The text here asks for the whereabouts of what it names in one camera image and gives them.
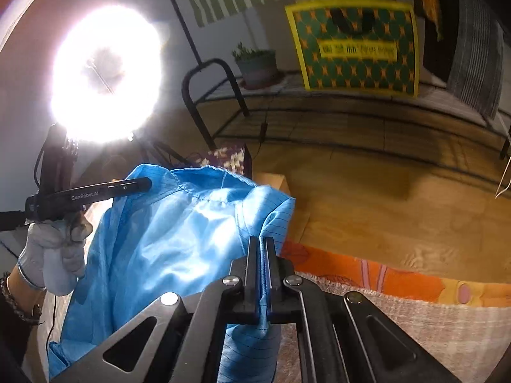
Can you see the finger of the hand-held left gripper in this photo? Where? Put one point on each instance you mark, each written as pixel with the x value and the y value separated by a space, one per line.
pixel 137 185

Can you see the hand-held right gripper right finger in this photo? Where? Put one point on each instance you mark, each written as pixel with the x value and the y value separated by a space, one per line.
pixel 271 275

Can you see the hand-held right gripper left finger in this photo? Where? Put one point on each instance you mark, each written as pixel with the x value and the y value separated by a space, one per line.
pixel 255 283

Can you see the light blue work coat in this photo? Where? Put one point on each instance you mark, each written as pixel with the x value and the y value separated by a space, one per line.
pixel 167 239

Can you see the person's left forearm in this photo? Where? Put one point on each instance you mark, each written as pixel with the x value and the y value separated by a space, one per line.
pixel 16 319

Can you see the black metal clothes rack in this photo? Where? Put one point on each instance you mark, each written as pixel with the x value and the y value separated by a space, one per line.
pixel 209 107

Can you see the person's left hand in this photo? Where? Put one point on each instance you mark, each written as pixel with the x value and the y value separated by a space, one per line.
pixel 52 255

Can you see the orange printed blanket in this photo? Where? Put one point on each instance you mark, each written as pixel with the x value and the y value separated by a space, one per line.
pixel 359 271

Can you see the cardboard box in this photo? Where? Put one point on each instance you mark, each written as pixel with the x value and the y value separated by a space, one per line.
pixel 275 183

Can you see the beige checked blanket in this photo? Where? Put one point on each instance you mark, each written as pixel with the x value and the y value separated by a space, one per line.
pixel 419 335

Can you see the potted plant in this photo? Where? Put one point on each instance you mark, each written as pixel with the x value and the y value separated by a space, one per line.
pixel 257 68

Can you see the yellow green patterned bag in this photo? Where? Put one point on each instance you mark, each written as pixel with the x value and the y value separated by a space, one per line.
pixel 355 48

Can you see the black jacket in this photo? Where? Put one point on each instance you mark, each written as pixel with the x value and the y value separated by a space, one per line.
pixel 435 48

